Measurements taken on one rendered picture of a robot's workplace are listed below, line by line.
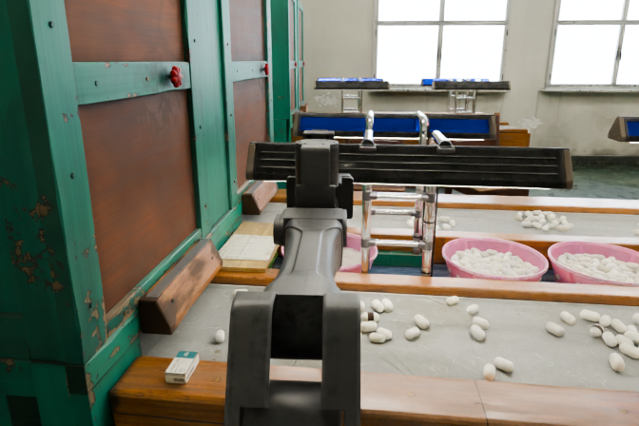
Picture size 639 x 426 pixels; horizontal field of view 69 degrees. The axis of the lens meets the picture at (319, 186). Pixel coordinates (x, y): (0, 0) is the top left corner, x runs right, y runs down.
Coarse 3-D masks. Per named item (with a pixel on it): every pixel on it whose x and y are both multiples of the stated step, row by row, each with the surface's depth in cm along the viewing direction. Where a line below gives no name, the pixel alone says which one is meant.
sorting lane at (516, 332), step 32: (224, 288) 112; (256, 288) 112; (192, 320) 98; (224, 320) 98; (384, 320) 98; (448, 320) 98; (512, 320) 98; (544, 320) 98; (576, 320) 98; (160, 352) 88; (224, 352) 88; (384, 352) 88; (416, 352) 88; (448, 352) 88; (480, 352) 88; (512, 352) 88; (544, 352) 88; (576, 352) 88; (608, 352) 88; (544, 384) 79; (576, 384) 79; (608, 384) 79
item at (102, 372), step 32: (224, 224) 132; (128, 320) 80; (128, 352) 81; (0, 384) 71; (32, 384) 70; (64, 384) 70; (96, 384) 71; (0, 416) 75; (32, 416) 74; (64, 416) 71; (96, 416) 71
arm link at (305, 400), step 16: (272, 384) 33; (288, 384) 33; (304, 384) 33; (320, 384) 33; (272, 400) 32; (288, 400) 32; (304, 400) 32; (320, 400) 32; (256, 416) 31; (272, 416) 31; (288, 416) 31; (304, 416) 31; (320, 416) 31; (336, 416) 31
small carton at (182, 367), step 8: (184, 352) 80; (192, 352) 80; (176, 360) 78; (184, 360) 78; (192, 360) 78; (168, 368) 76; (176, 368) 76; (184, 368) 76; (192, 368) 78; (168, 376) 75; (176, 376) 75; (184, 376) 75
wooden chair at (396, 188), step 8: (376, 144) 335; (384, 144) 334; (392, 144) 333; (400, 144) 331; (360, 184) 315; (376, 184) 315; (384, 184) 315; (392, 184) 314; (400, 184) 313; (400, 192) 301
